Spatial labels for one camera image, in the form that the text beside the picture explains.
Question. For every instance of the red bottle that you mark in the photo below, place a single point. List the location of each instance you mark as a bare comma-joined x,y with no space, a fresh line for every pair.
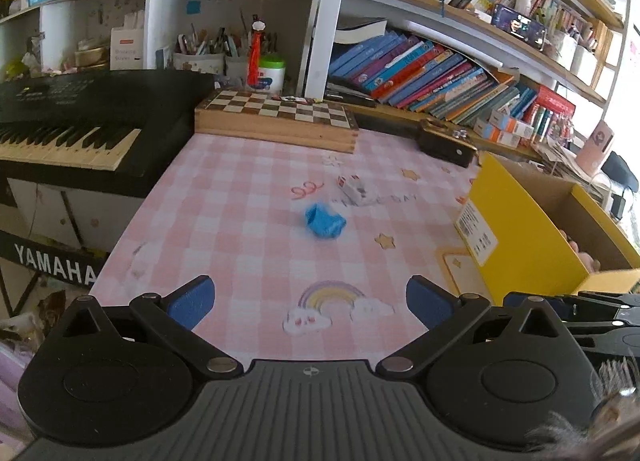
255,56

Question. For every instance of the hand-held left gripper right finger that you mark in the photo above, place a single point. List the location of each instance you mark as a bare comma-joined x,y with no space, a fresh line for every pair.
429,302

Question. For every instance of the wooden chess board box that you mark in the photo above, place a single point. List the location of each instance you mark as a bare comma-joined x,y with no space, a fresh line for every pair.
270,107

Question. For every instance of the row of leaning blue books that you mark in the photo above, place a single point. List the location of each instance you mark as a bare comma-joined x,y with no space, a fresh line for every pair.
425,71

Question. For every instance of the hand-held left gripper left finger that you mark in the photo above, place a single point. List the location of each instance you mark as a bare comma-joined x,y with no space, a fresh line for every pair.
192,302

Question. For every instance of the small blue toy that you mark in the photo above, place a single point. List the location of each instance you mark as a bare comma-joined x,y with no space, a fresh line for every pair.
322,221

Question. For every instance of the white corner shelf unit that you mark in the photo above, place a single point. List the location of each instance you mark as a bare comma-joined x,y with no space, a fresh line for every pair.
165,6

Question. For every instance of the white pen cup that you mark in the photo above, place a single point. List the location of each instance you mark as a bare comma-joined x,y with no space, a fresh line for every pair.
197,61

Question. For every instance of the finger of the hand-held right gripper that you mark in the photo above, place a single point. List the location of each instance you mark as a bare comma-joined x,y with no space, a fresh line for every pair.
600,308
615,341

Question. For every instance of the white box red label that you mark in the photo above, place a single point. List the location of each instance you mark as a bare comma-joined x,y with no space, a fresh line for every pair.
127,48

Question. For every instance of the red stationery box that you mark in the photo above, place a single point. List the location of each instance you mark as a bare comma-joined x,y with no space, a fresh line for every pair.
552,111

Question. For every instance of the shiny patterned box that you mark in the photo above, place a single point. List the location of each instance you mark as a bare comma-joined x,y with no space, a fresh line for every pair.
520,26

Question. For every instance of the black electronic keyboard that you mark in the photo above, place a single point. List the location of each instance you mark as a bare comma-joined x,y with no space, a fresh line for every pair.
100,101

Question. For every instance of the white storage containers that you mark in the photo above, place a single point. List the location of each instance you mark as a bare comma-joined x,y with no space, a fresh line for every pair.
580,58

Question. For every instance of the desktop with pink checkered cloth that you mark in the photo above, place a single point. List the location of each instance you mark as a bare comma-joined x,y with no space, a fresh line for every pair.
240,221

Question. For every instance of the black keyboard stand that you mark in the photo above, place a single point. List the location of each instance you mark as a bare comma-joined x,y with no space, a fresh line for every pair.
50,261

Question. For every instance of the dark brown wooden box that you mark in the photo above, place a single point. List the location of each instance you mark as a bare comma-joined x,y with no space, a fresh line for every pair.
445,143

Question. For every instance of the black chair back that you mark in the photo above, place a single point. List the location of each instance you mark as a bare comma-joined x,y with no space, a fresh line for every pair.
620,171

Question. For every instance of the small white toy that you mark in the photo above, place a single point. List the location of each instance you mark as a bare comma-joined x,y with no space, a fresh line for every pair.
354,187

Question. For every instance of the wooden bookshelf white posts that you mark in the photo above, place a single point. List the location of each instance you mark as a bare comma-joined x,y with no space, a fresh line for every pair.
320,16

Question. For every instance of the yellow cardboard box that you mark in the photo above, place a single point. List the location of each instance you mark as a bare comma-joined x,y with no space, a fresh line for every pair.
515,236

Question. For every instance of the orange white small boxes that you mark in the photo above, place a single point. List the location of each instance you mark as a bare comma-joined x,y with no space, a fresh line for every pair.
502,128

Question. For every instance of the stack of papers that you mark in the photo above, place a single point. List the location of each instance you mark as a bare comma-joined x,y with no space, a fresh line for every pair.
560,161

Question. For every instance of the grey furry cloth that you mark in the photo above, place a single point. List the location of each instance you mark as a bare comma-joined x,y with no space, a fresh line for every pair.
600,411

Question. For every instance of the pink plush toy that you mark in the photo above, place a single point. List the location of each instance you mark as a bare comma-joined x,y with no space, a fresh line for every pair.
582,258

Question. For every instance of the grey pen cup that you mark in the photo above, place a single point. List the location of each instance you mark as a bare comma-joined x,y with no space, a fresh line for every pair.
236,66

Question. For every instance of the white jar green lid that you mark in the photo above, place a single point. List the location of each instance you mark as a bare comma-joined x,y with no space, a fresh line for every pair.
272,76

